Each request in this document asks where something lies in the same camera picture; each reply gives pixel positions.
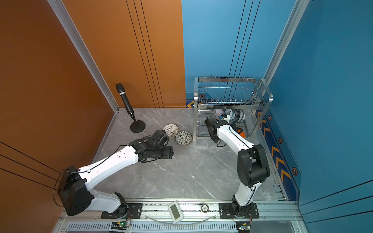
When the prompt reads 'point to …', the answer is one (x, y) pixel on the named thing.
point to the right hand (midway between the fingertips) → (242, 132)
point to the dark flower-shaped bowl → (241, 116)
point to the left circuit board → (121, 224)
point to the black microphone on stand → (136, 126)
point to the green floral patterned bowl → (183, 138)
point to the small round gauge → (204, 208)
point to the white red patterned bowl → (171, 130)
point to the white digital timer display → (175, 212)
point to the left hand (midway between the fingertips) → (171, 151)
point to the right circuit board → (243, 226)
